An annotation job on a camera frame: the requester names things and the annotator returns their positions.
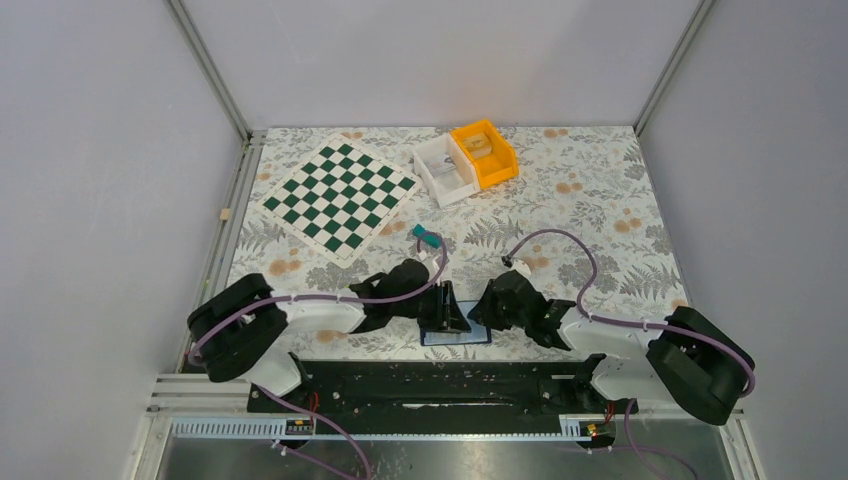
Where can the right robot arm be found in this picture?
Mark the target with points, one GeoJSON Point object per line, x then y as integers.
{"type": "Point", "coordinates": [682, 359]}

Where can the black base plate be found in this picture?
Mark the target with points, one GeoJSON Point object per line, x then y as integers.
{"type": "Point", "coordinates": [446, 393]}

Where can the orange plastic bin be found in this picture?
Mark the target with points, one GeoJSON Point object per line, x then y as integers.
{"type": "Point", "coordinates": [493, 159]}

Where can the navy blue card holder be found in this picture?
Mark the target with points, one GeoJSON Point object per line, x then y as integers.
{"type": "Point", "coordinates": [479, 335]}

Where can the green white chessboard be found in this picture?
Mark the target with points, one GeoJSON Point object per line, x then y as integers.
{"type": "Point", "coordinates": [339, 197]}

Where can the wooden block in orange bin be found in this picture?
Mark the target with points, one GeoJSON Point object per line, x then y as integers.
{"type": "Point", "coordinates": [477, 146]}

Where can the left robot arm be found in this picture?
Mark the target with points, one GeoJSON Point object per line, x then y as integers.
{"type": "Point", "coordinates": [234, 333]}

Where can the perforated metal rail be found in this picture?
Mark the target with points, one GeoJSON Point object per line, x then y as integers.
{"type": "Point", "coordinates": [558, 428]}

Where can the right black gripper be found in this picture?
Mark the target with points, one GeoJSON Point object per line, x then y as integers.
{"type": "Point", "coordinates": [482, 313]}

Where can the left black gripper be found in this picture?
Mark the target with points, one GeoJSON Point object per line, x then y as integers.
{"type": "Point", "coordinates": [446, 315]}

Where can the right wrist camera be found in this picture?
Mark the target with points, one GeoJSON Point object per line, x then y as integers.
{"type": "Point", "coordinates": [521, 267]}

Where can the white plastic bin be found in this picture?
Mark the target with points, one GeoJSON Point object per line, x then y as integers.
{"type": "Point", "coordinates": [449, 188]}

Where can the teal block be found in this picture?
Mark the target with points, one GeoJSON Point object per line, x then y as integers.
{"type": "Point", "coordinates": [424, 236]}

